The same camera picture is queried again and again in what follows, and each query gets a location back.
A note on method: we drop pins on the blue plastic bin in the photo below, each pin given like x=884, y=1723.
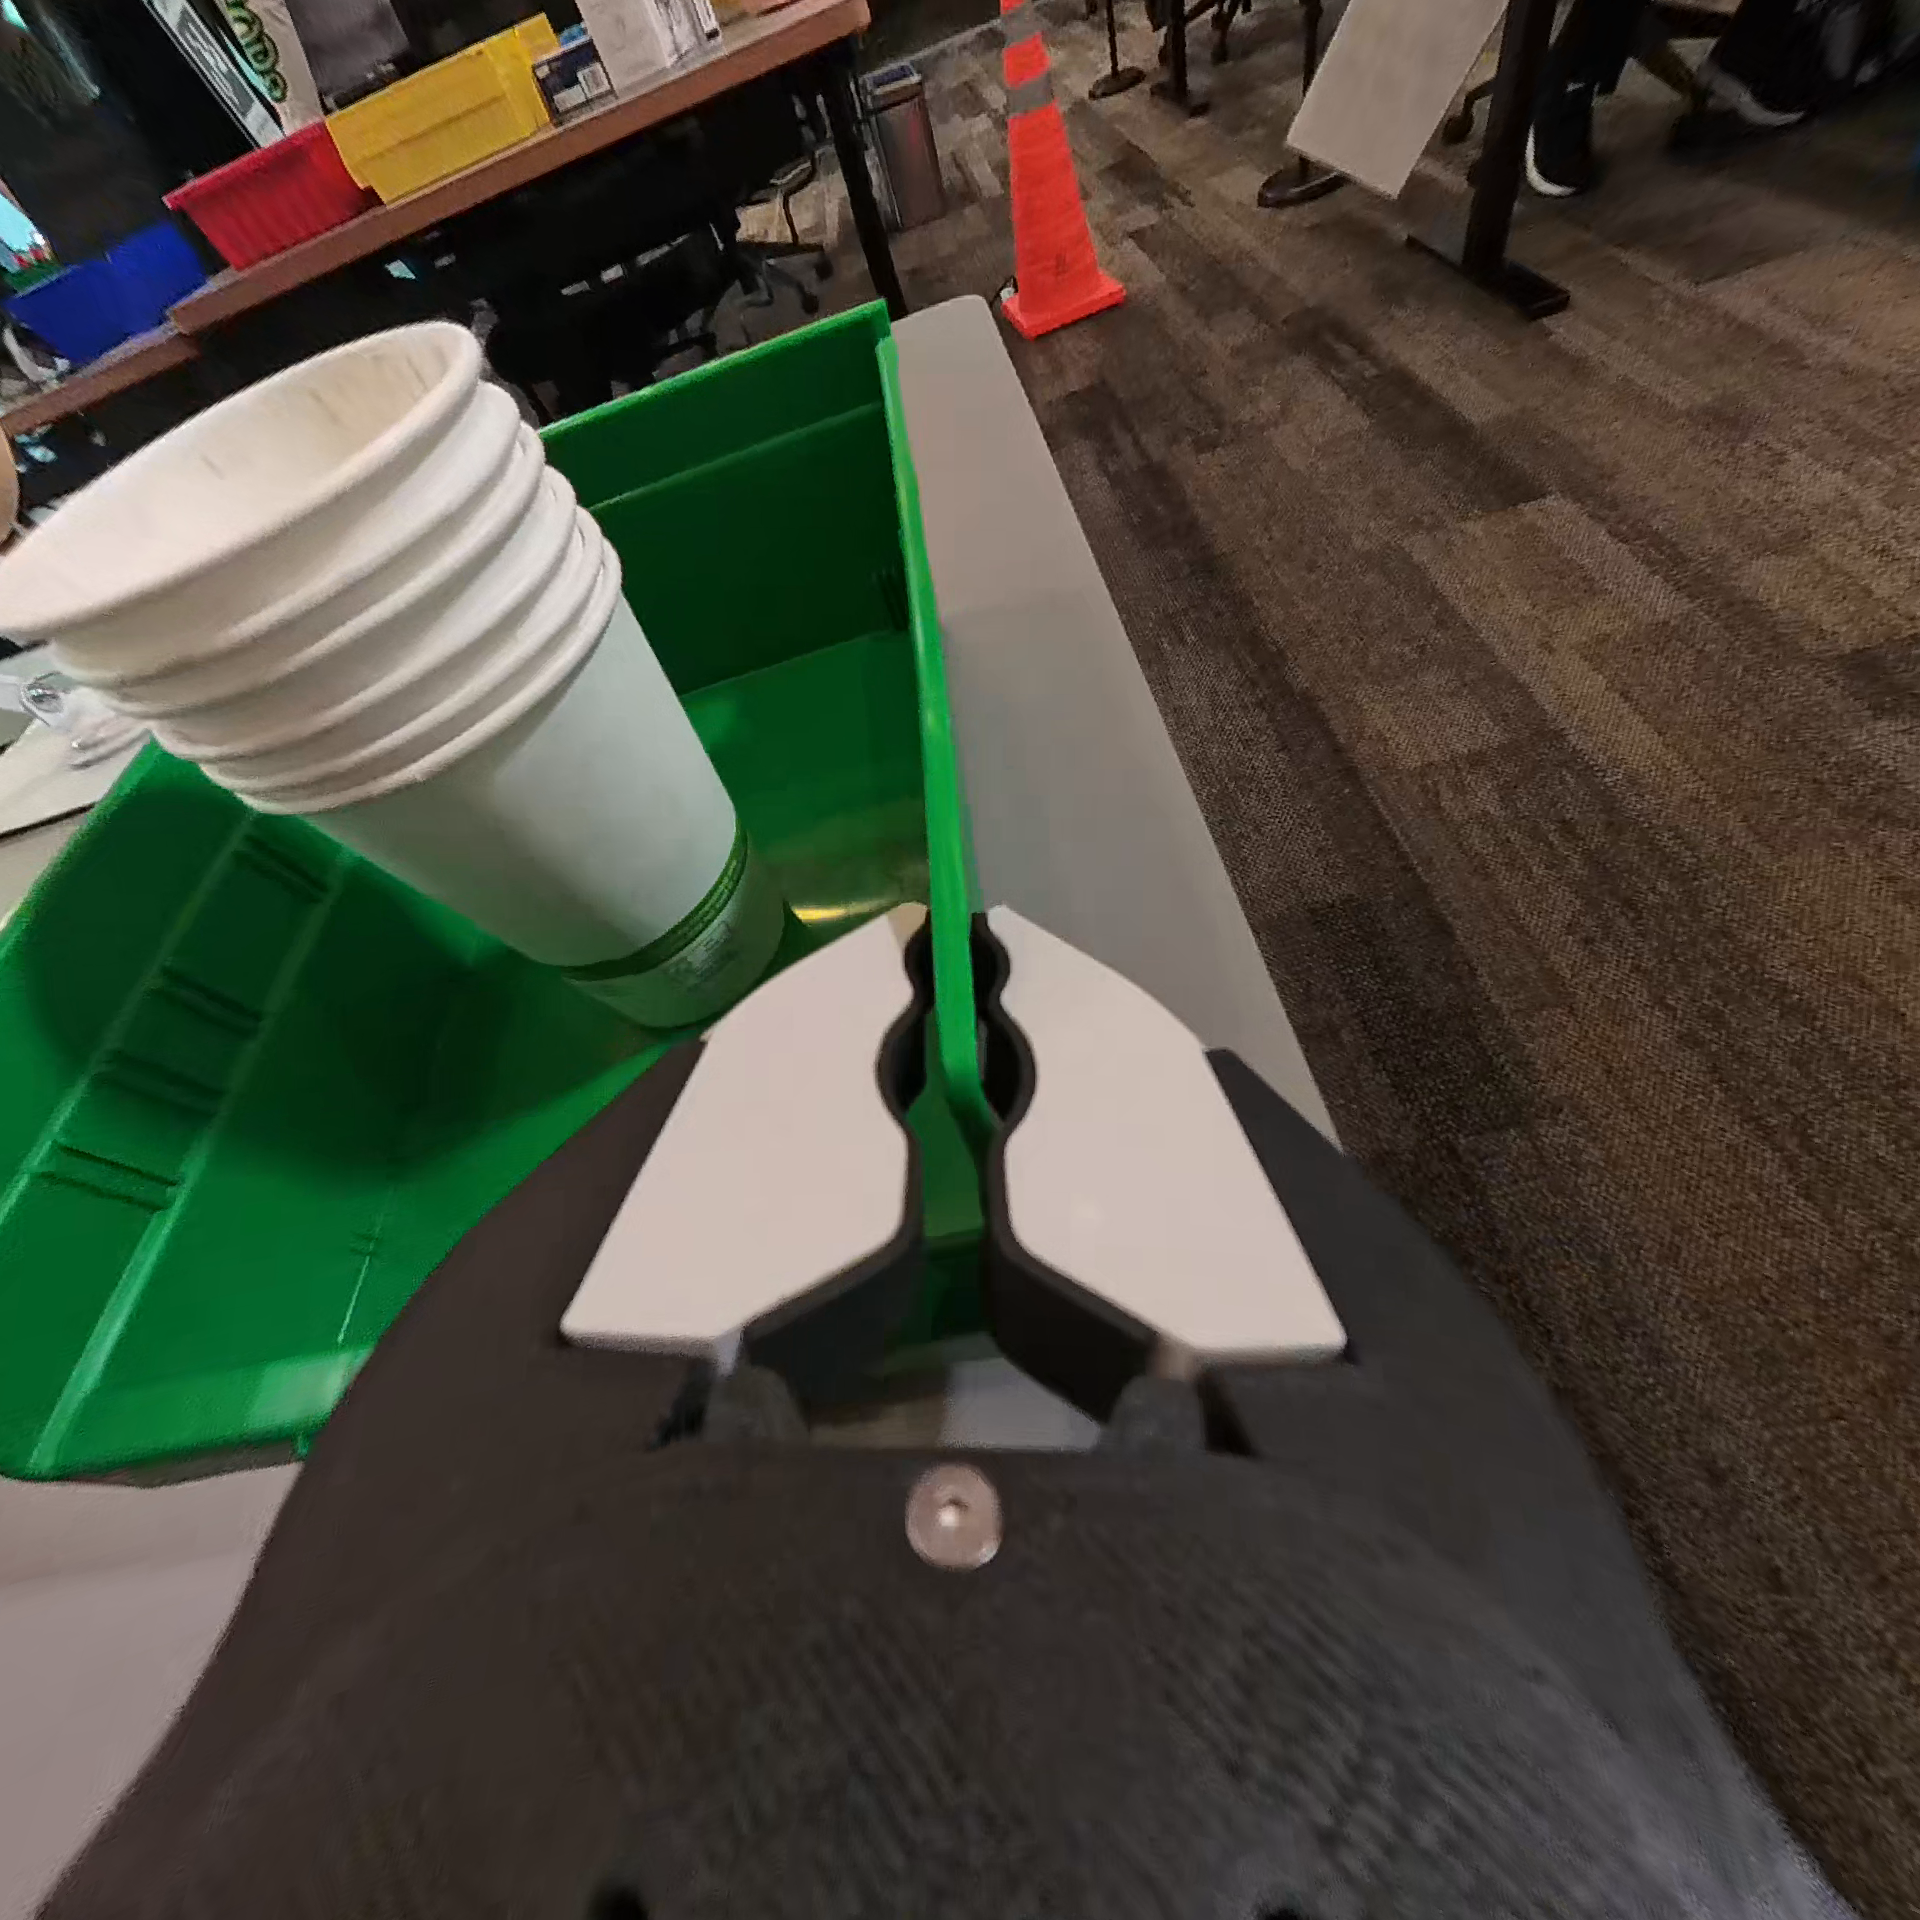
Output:
x=107, y=293

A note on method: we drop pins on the small dark blue box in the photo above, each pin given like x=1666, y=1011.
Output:
x=579, y=83

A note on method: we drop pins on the wooden work table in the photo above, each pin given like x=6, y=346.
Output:
x=1500, y=149

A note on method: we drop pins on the grey desk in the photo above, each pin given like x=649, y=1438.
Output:
x=1050, y=674

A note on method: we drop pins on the grey leaning board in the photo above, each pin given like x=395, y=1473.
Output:
x=1396, y=90

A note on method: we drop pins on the black office chair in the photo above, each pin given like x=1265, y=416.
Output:
x=646, y=269

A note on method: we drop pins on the orange traffic cone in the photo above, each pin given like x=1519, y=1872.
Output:
x=1050, y=195

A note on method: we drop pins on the silver trash can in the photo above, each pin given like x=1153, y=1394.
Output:
x=906, y=149

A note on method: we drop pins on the green plastic bin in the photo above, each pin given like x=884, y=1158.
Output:
x=226, y=1124

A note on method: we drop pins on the red plastic bin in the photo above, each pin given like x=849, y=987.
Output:
x=271, y=202

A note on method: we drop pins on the white cardboard box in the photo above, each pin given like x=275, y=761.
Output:
x=646, y=37

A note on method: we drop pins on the wooden background table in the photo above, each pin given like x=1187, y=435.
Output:
x=675, y=98

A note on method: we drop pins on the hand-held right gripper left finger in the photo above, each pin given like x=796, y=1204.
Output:
x=734, y=1200

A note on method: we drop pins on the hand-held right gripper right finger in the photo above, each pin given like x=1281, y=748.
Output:
x=1171, y=1200

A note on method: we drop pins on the yellow plastic bin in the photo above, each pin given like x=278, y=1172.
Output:
x=436, y=120

